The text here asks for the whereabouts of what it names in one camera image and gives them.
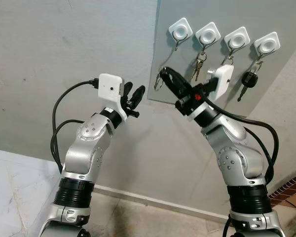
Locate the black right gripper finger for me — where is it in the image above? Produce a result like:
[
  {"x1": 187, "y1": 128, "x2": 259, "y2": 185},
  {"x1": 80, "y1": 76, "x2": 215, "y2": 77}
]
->
[
  {"x1": 159, "y1": 73, "x2": 186, "y2": 99},
  {"x1": 163, "y1": 68, "x2": 194, "y2": 93}
]

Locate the silver key bunch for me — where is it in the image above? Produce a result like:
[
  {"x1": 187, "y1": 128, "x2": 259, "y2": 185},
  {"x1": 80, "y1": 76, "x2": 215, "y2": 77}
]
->
[
  {"x1": 191, "y1": 51, "x2": 208, "y2": 82},
  {"x1": 221, "y1": 54, "x2": 236, "y2": 69}
]

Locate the black car key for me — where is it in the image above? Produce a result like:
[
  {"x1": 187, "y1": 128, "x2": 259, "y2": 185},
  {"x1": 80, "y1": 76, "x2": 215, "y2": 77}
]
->
[{"x1": 236, "y1": 60, "x2": 264, "y2": 103}]

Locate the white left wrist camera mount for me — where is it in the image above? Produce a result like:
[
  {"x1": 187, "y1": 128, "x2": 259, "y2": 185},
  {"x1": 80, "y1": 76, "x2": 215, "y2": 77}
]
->
[{"x1": 97, "y1": 73, "x2": 128, "y2": 121}]

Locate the white square wall hook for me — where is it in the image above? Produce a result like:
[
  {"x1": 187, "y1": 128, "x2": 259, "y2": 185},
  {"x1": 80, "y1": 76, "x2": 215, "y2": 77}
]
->
[
  {"x1": 222, "y1": 26, "x2": 251, "y2": 60},
  {"x1": 168, "y1": 17, "x2": 194, "y2": 52},
  {"x1": 253, "y1": 32, "x2": 281, "y2": 63},
  {"x1": 194, "y1": 21, "x2": 222, "y2": 53}
]

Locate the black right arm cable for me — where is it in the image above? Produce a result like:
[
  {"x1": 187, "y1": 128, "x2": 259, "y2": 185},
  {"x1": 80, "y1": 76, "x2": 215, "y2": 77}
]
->
[{"x1": 203, "y1": 94, "x2": 280, "y2": 186}]

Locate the grey wall board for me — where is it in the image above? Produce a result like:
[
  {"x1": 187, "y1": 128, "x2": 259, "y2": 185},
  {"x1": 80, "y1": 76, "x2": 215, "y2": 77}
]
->
[{"x1": 147, "y1": 0, "x2": 296, "y2": 118}]

